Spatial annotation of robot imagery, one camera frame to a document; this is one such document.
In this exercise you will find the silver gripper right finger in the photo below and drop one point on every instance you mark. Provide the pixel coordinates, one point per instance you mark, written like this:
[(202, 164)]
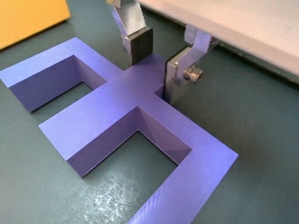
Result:
[(181, 69)]

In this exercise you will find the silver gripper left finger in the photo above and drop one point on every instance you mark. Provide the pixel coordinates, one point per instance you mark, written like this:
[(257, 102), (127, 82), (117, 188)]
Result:
[(135, 33)]

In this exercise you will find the purple three-legged block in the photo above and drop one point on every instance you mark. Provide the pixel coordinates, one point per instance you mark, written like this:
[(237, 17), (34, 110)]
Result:
[(125, 105)]

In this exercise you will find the yellow slotted board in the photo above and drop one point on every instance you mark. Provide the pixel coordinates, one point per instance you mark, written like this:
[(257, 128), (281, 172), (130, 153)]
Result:
[(24, 17)]

